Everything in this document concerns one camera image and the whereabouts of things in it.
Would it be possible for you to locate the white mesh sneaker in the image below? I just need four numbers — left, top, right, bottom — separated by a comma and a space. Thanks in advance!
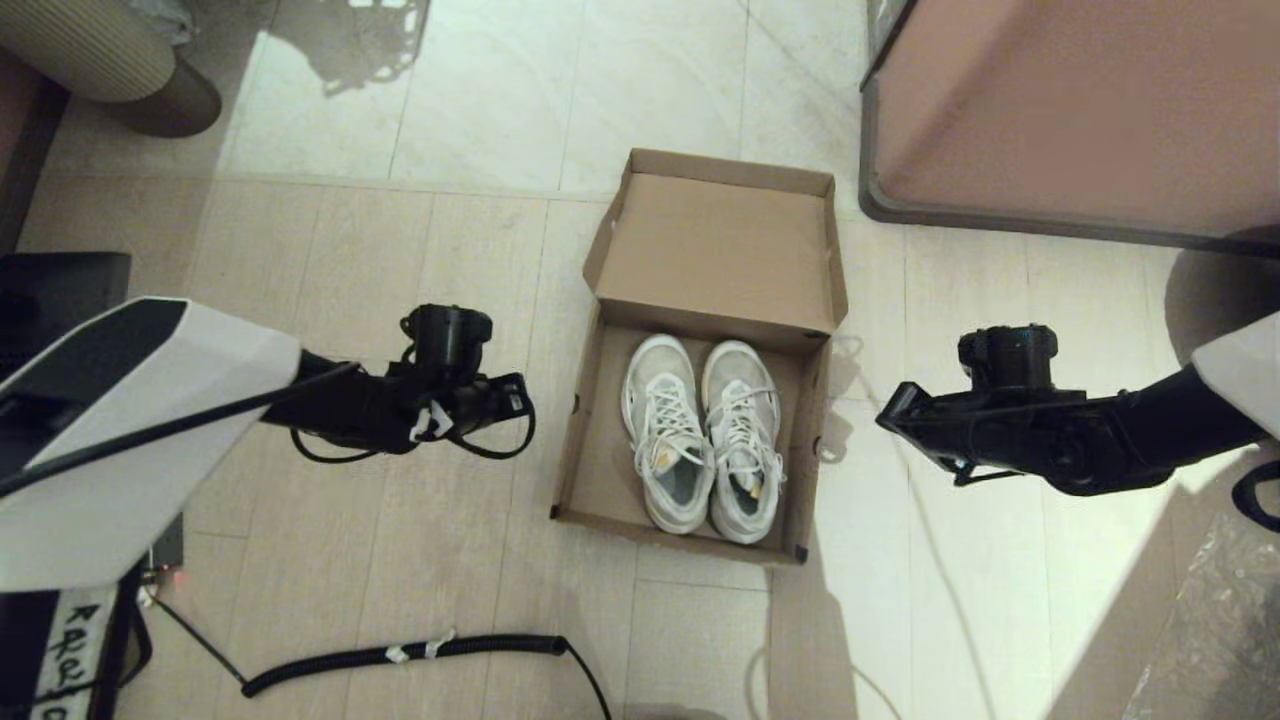
620, 333, 718, 536
700, 339, 789, 547

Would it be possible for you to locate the brown cardboard shoe box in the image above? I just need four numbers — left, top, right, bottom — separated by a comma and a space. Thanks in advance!
549, 147, 852, 567

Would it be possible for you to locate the grey power supply box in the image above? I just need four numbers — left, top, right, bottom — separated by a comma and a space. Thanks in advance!
148, 512, 188, 581

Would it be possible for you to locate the pink cabinet with grey base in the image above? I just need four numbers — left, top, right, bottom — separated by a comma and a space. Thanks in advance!
856, 0, 1280, 262

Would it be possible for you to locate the dark grey square block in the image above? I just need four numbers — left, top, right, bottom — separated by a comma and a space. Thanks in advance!
0, 252, 134, 381

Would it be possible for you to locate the grey crumpled cloth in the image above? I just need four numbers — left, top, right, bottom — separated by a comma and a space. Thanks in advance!
128, 0, 197, 47

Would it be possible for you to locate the ribbed beige round stool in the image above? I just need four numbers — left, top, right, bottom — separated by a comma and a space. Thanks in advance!
0, 0, 224, 140

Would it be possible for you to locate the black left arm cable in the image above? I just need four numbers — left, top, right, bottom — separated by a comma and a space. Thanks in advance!
0, 362, 538, 498

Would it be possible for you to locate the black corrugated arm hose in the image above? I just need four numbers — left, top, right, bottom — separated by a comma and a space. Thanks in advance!
1232, 458, 1280, 534

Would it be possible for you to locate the thin black cable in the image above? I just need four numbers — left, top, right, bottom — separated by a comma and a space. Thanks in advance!
140, 583, 614, 720

